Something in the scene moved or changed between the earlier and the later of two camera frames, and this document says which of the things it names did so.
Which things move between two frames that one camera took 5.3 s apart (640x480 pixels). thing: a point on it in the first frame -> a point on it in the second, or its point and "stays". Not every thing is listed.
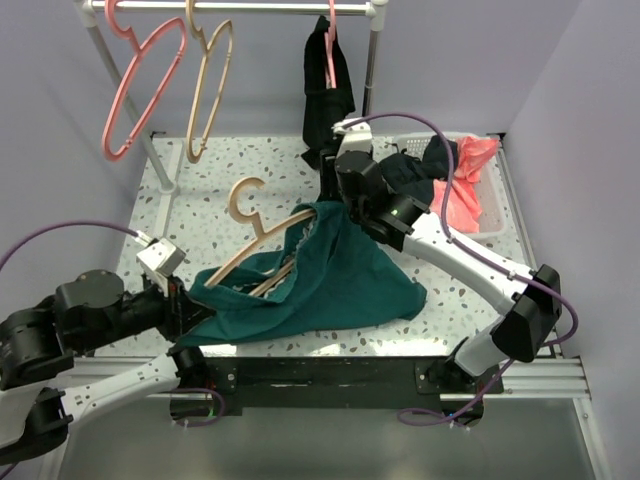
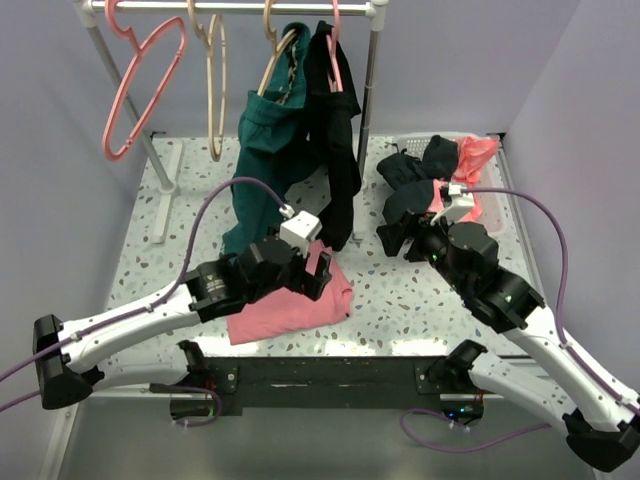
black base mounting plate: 331,382 stays
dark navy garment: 416,176 stays
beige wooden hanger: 262,236 -> 273,36
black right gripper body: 356,210 -> 429,245
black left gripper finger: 154,293 -> 323,264
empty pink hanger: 128,34 stays
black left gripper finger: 190,312 -> 313,285
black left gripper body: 140,313 -> 292,278
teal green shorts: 329,275 -> 268,129
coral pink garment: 465,204 stays
